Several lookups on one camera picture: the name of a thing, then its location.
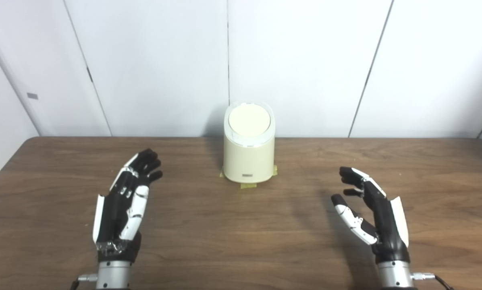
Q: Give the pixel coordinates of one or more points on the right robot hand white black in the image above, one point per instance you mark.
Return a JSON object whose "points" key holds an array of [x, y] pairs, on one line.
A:
{"points": [[386, 225]]}

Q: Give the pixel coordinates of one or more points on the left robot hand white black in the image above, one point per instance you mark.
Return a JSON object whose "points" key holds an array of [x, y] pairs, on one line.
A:
{"points": [[114, 217]]}

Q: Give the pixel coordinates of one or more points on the cream-colored bin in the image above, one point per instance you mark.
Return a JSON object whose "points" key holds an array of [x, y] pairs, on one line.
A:
{"points": [[249, 161]]}

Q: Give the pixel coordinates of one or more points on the cream round bin lid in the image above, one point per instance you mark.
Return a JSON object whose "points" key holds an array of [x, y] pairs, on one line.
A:
{"points": [[249, 120]]}

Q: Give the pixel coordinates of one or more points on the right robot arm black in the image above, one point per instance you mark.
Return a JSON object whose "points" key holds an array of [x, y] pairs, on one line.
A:
{"points": [[395, 276]]}

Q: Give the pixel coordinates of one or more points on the black wall panel hinge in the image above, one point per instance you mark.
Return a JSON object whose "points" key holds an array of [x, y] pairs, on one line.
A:
{"points": [[90, 74]]}

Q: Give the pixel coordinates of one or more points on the grey wall label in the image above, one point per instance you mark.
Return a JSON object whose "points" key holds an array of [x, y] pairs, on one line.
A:
{"points": [[32, 96]]}

